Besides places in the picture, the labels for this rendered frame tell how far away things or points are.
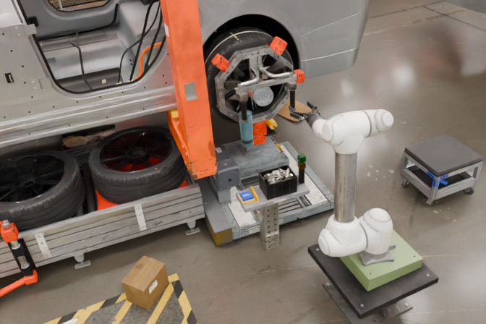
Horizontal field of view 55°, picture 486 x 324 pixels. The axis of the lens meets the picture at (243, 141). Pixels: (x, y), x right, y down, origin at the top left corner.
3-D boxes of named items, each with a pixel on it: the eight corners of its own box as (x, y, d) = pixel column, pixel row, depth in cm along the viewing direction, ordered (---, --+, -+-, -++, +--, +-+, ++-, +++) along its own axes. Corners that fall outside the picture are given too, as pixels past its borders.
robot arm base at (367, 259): (402, 259, 247) (404, 252, 244) (363, 267, 243) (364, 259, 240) (386, 236, 262) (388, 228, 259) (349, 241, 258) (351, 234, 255)
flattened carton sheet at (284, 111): (278, 92, 486) (278, 89, 484) (317, 112, 449) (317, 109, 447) (256, 102, 471) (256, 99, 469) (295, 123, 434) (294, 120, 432)
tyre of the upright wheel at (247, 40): (222, 126, 360) (293, 79, 361) (232, 141, 341) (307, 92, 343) (179, 59, 319) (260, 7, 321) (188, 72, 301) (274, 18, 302)
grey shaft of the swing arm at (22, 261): (40, 274, 295) (13, 216, 267) (40, 280, 291) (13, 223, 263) (24, 279, 293) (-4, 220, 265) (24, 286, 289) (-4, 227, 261)
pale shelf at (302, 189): (297, 178, 302) (297, 173, 300) (309, 193, 288) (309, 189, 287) (235, 196, 291) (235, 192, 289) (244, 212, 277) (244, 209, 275)
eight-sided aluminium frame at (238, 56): (289, 109, 343) (288, 39, 312) (293, 113, 337) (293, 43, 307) (219, 126, 329) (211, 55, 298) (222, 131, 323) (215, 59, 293)
